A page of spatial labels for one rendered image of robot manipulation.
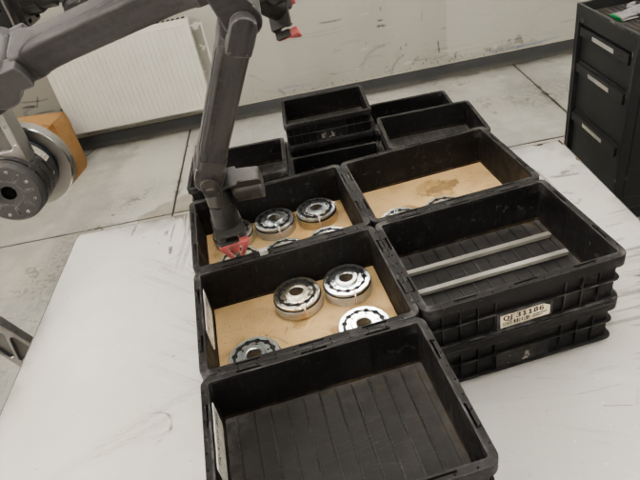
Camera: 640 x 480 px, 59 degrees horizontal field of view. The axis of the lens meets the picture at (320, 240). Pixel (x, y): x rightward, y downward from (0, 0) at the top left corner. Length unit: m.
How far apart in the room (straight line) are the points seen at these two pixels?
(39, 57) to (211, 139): 0.31
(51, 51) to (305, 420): 0.71
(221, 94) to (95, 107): 3.32
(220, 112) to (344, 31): 3.15
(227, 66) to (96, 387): 0.82
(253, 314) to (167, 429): 0.29
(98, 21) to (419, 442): 0.80
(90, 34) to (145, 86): 3.23
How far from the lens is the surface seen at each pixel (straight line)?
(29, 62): 0.97
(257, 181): 1.18
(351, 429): 1.01
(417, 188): 1.53
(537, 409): 1.19
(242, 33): 0.87
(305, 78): 4.20
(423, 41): 4.26
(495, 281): 1.23
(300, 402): 1.06
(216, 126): 1.04
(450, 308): 1.04
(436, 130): 2.55
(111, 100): 4.24
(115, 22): 0.91
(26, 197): 1.36
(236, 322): 1.23
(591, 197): 1.73
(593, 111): 2.63
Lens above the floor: 1.65
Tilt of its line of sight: 36 degrees down
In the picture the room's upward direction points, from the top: 12 degrees counter-clockwise
